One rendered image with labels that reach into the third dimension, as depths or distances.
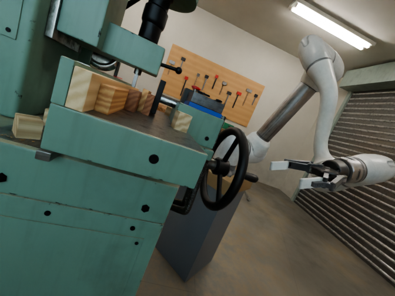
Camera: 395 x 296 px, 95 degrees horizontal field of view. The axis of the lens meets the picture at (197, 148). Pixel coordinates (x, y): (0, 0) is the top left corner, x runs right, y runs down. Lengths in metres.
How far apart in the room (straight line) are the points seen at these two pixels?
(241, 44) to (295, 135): 2.25
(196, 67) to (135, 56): 3.34
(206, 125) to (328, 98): 0.59
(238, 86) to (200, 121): 3.48
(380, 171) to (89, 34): 0.90
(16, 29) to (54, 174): 0.27
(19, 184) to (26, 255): 0.14
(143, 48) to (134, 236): 0.43
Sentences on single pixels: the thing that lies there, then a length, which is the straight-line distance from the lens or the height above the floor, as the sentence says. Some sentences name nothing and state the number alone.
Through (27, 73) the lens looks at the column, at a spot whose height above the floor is 0.90.
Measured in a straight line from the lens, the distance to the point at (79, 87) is 0.26.
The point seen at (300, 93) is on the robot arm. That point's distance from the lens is 1.17.
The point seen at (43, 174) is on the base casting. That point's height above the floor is 0.76.
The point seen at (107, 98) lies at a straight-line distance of 0.30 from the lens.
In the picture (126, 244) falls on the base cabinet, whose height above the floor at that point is 0.65.
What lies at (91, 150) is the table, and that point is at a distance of 0.27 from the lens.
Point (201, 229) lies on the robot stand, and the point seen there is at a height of 0.35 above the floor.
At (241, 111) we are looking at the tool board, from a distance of 3.97.
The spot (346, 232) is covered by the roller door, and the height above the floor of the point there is 0.16.
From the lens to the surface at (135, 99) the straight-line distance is 0.42.
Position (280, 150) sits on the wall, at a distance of 4.50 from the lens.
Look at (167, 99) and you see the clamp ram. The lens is 0.54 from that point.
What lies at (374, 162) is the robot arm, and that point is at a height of 1.02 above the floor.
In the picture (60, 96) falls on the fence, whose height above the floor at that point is 0.91.
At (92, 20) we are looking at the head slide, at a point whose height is 1.05.
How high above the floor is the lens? 0.95
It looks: 10 degrees down
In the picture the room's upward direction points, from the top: 22 degrees clockwise
